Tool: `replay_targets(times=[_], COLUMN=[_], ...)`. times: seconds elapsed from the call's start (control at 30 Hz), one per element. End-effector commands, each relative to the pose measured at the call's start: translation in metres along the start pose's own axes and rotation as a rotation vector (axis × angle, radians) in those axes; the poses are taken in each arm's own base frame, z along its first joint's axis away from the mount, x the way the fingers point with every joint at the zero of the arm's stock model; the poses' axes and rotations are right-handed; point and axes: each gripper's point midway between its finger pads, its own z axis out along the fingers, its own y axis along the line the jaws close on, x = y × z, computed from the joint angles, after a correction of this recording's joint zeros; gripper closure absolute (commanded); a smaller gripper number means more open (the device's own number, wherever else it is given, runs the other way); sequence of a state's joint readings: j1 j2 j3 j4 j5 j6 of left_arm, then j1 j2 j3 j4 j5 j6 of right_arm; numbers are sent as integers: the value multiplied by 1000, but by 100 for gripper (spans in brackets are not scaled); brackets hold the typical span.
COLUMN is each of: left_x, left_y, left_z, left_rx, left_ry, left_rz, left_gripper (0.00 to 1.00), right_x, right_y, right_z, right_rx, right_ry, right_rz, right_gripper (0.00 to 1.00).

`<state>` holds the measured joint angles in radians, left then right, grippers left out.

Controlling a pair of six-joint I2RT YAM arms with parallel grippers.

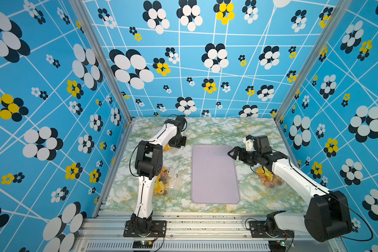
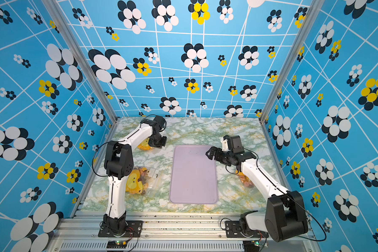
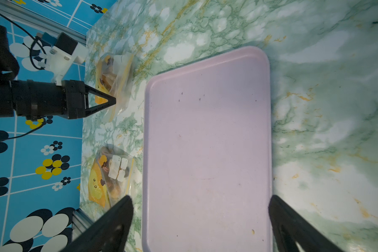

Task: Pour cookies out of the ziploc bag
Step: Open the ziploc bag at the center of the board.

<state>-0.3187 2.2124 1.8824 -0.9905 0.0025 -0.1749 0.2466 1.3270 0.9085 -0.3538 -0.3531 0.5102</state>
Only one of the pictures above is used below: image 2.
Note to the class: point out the aluminium corner post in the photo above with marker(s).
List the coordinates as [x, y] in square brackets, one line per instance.
[70, 39]
[313, 11]

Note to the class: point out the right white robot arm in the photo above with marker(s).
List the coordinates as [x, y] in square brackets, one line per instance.
[285, 215]

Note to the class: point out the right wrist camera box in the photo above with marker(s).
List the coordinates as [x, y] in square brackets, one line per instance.
[233, 144]

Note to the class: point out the right ziploc cookie bag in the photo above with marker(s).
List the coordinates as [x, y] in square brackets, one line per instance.
[245, 180]

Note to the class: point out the aluminium front rail frame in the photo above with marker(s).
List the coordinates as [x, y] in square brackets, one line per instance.
[165, 232]

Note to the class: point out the ziploc cookie bag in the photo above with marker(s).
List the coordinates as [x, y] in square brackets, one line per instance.
[143, 181]
[245, 180]

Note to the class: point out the near left ziploc cookie bag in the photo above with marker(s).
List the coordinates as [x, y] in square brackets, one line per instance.
[143, 181]

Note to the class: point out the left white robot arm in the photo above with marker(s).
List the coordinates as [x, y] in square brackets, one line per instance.
[119, 165]

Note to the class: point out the right aluminium corner post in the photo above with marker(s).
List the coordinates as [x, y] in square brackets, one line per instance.
[313, 11]

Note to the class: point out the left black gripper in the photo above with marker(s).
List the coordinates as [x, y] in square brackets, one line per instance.
[163, 144]

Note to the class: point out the ziploc bag of cookies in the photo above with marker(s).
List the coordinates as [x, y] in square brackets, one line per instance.
[144, 145]

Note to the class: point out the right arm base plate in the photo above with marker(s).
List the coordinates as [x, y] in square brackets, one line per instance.
[234, 230]

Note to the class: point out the left green circuit board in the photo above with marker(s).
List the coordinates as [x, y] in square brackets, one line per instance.
[116, 245]

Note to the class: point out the lilac rectangular tray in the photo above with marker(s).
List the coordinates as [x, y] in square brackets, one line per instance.
[193, 176]

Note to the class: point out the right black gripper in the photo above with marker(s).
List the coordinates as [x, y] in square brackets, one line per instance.
[213, 149]

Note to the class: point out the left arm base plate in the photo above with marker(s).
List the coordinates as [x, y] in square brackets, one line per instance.
[128, 229]

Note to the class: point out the green circuit board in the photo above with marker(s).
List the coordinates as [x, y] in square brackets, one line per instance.
[253, 246]
[116, 245]

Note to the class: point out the left aluminium corner post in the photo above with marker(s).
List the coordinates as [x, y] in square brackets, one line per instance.
[70, 39]

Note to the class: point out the right green circuit board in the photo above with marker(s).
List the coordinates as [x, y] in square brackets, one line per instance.
[253, 246]

